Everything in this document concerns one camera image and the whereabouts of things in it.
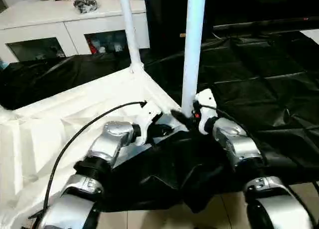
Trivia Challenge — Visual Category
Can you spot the white flat board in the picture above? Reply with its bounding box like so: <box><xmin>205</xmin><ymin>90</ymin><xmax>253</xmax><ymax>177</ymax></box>
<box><xmin>300</xmin><ymin>28</ymin><xmax>319</xmax><ymax>44</ymax></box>

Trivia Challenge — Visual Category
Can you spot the red white figure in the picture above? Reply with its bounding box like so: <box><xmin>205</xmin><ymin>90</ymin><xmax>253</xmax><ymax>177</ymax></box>
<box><xmin>88</xmin><ymin>38</ymin><xmax>98</xmax><ymax>54</ymax></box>

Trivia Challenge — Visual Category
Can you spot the clear bag of black parts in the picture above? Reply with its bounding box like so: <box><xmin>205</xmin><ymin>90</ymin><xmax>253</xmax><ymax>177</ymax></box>
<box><xmin>73</xmin><ymin>0</ymin><xmax>100</xmax><ymax>14</ymax></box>

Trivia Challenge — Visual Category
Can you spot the black work mat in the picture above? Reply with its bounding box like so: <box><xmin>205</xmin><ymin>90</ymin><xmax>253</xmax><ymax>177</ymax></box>
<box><xmin>0</xmin><ymin>29</ymin><xmax>319</xmax><ymax>214</ymax></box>

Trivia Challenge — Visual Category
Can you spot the black left wrist camera cable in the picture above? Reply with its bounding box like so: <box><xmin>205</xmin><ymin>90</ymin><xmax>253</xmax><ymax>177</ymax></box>
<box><xmin>27</xmin><ymin>101</ymin><xmax>148</xmax><ymax>222</ymax></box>

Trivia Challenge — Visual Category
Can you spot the white plastic table top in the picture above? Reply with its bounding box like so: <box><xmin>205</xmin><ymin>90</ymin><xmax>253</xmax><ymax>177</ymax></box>
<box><xmin>0</xmin><ymin>63</ymin><xmax>190</xmax><ymax>229</ymax></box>

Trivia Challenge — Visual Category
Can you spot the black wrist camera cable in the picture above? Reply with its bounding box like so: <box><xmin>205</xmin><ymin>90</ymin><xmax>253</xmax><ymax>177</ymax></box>
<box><xmin>27</xmin><ymin>101</ymin><xmax>148</xmax><ymax>222</ymax></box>
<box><xmin>196</xmin><ymin>103</ymin><xmax>317</xmax><ymax>229</ymax></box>

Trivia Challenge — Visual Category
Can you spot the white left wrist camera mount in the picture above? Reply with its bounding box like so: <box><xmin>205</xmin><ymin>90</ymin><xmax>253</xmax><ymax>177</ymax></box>
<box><xmin>136</xmin><ymin>99</ymin><xmax>164</xmax><ymax>146</ymax></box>

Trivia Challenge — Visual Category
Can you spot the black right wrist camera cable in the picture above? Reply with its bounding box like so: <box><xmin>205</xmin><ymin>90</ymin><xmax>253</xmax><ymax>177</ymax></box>
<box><xmin>196</xmin><ymin>103</ymin><xmax>317</xmax><ymax>229</ymax></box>

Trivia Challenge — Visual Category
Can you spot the white glass-door cabinet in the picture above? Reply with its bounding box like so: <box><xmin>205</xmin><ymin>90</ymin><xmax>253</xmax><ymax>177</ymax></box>
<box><xmin>0</xmin><ymin>0</ymin><xmax>152</xmax><ymax>64</ymax></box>

